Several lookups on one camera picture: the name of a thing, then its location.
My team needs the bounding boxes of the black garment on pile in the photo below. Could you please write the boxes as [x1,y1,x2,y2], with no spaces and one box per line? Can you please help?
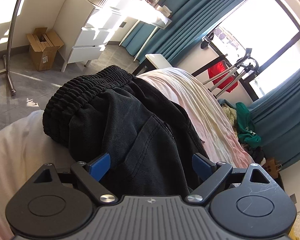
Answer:
[243,144,264,164]

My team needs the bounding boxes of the metal tripod stand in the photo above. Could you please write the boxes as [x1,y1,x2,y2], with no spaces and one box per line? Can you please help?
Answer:
[203,48,260,99]

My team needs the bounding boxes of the black shorts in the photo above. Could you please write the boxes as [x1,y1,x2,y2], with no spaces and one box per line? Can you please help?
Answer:
[43,65,205,197]

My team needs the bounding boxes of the chrome clothes rack pole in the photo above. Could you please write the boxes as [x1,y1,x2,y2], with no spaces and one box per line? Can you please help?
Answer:
[0,0,22,96]

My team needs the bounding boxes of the green garment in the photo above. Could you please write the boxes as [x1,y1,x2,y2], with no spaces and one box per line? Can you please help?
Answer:
[236,102,261,148]

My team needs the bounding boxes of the cardboard box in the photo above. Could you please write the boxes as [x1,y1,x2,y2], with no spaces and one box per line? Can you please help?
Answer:
[26,27,64,72]

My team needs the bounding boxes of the teal curtain right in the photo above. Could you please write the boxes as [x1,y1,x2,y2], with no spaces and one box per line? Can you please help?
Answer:
[248,69,300,169]

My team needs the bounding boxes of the teal curtain left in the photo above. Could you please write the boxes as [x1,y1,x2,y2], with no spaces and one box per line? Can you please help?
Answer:
[122,0,244,64]

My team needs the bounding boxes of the brown paper bag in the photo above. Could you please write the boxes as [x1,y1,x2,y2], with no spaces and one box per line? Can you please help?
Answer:
[262,158,282,179]

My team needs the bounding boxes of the teal curtain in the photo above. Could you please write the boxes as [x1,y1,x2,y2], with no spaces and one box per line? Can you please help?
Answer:
[248,69,300,169]
[122,0,244,64]

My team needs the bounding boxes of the cream knitted garment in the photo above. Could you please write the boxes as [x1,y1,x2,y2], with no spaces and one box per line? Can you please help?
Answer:
[221,104,237,127]

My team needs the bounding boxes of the pastel tie-dye duvet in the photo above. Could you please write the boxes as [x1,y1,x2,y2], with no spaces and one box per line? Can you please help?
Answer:
[0,65,253,239]

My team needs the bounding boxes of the white dressing table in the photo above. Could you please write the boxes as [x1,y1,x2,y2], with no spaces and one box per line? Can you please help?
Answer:
[119,0,172,62]

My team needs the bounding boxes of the white drawer cabinet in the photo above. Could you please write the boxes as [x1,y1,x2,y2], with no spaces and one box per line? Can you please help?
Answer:
[53,0,109,72]

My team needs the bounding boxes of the red garment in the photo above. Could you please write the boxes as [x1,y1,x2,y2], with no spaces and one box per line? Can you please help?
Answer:
[207,60,239,93]

